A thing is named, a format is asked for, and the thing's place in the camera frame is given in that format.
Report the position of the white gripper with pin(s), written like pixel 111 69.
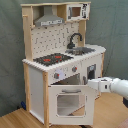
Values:
pixel 100 84

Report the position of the white oven door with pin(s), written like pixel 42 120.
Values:
pixel 71 104

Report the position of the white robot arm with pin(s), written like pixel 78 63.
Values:
pixel 111 85

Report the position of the wooden toy kitchen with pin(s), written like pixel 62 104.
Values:
pixel 45 40

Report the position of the white cupboard door dispenser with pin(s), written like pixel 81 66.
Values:
pixel 91 74

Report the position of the right red stove knob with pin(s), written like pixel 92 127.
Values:
pixel 74 69

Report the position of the red stove knob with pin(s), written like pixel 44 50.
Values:
pixel 74 69
pixel 56 75

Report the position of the grey toy sink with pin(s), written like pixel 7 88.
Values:
pixel 79 51

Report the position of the left red stove knob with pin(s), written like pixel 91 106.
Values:
pixel 56 75

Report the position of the black stovetop red burners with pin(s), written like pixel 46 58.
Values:
pixel 52 59

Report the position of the toy microwave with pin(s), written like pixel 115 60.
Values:
pixel 77 11

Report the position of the grey range hood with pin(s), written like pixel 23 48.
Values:
pixel 48 18

